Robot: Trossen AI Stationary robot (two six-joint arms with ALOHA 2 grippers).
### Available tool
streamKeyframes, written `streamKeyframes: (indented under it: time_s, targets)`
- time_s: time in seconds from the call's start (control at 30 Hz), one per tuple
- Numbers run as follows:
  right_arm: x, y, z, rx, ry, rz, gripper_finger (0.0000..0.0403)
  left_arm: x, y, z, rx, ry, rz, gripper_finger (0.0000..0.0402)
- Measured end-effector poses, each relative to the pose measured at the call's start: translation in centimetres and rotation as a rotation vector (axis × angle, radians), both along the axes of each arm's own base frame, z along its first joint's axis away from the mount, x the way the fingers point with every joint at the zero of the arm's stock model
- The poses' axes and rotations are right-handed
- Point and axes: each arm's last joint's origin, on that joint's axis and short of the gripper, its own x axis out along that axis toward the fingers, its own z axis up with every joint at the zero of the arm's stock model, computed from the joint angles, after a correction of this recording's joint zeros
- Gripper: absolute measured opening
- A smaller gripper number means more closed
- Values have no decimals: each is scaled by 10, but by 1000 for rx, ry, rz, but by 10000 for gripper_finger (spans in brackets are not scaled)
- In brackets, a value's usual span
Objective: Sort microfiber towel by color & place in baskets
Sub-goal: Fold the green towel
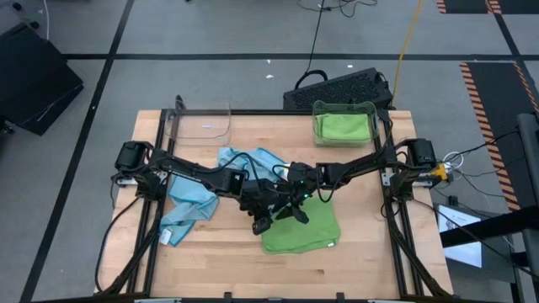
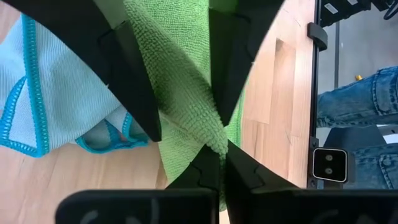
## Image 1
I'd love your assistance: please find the white coiled cable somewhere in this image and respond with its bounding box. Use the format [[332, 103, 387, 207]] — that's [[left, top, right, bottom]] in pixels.
[[442, 150, 465, 170]]

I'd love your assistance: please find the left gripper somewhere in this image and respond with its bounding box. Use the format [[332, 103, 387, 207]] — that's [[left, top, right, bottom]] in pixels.
[[239, 178, 279, 236]]

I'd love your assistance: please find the yellow cable plug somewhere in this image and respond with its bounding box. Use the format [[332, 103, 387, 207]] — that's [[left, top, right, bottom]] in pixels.
[[431, 163, 450, 181]]

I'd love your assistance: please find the blue microfiber towel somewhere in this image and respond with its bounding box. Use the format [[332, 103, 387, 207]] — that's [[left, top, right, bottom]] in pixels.
[[216, 146, 290, 184], [158, 174, 221, 248]]

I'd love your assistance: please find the black floor cable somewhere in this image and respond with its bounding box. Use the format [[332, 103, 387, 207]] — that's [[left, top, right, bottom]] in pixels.
[[462, 129, 520, 153]]

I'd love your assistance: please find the yellow power cable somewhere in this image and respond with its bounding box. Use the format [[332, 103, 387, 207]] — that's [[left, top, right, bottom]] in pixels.
[[390, 0, 425, 109]]

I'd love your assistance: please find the clear plastic basket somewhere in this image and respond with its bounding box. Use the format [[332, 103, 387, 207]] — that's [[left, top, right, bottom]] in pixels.
[[165, 97, 232, 147], [311, 99, 381, 149]]

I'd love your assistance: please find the black equipment case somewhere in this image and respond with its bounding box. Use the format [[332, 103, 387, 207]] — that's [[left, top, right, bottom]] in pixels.
[[0, 23, 85, 138]]

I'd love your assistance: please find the black mat with orange stripes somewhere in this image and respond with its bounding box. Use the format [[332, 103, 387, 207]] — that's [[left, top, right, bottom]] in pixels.
[[457, 61, 539, 212], [435, 0, 539, 16]]

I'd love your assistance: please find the black perforated computer case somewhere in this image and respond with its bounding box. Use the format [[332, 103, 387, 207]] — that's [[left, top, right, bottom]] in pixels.
[[282, 66, 396, 111]]

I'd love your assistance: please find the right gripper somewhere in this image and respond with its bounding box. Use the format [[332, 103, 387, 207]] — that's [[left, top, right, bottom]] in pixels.
[[275, 162, 321, 225]]

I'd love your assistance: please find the grey metal post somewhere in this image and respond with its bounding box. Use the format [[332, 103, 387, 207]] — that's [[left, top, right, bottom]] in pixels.
[[516, 112, 539, 281]]

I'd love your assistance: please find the black cable with loop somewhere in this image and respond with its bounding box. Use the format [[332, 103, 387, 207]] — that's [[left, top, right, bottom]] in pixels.
[[293, 0, 330, 90]]

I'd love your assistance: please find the black metal beam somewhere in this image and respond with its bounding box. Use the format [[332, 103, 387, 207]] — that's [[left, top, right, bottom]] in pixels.
[[440, 205, 539, 249]]

